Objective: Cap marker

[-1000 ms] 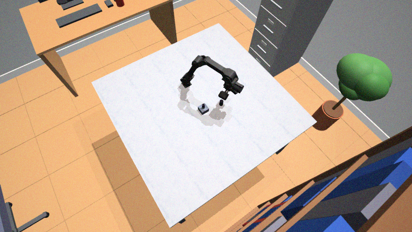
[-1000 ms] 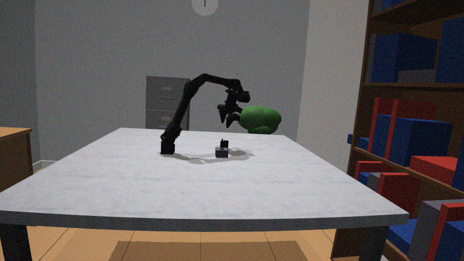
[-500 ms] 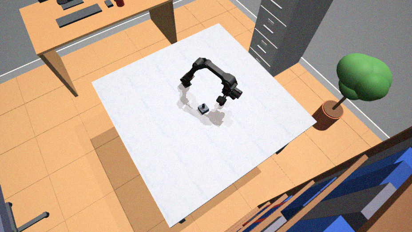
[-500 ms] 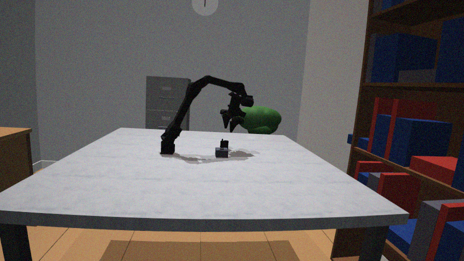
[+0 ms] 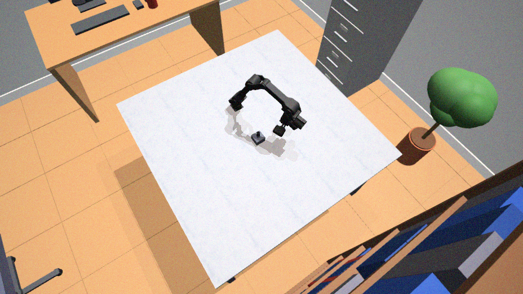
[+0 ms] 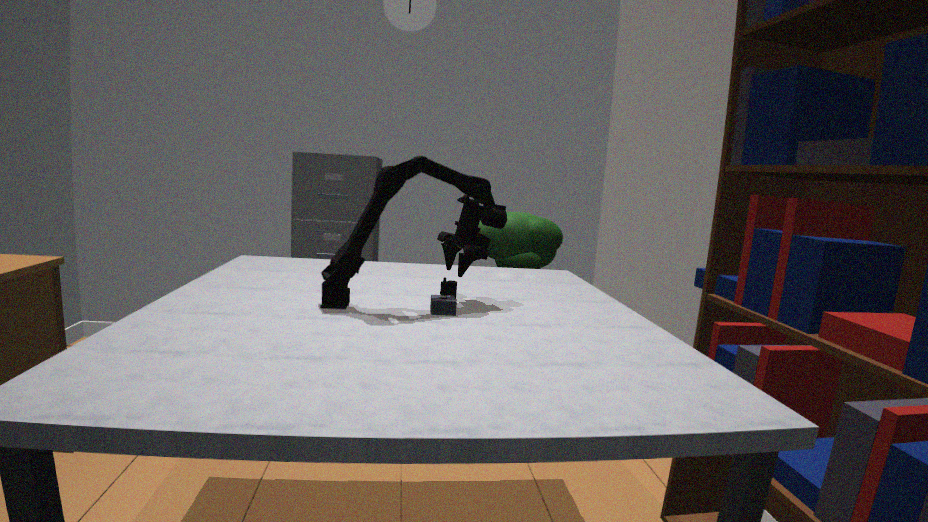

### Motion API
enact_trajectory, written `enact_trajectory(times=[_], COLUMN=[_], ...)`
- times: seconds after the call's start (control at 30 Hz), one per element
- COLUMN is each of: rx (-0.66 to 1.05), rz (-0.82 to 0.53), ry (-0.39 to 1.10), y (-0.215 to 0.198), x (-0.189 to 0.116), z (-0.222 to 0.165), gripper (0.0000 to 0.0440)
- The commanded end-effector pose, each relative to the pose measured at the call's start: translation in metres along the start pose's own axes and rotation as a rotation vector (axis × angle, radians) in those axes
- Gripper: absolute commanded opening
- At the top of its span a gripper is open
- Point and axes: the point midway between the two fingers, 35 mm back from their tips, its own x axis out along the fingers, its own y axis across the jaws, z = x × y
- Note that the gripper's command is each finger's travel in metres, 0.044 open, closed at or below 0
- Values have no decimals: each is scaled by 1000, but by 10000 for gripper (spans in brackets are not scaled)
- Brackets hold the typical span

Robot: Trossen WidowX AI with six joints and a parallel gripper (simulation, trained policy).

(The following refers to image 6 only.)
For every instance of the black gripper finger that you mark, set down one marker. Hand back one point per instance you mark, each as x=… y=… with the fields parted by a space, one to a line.
x=450 y=254
x=464 y=262

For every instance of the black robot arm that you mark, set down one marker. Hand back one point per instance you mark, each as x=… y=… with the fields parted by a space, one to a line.
x=348 y=260

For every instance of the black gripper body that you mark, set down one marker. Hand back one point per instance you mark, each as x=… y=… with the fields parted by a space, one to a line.
x=463 y=238

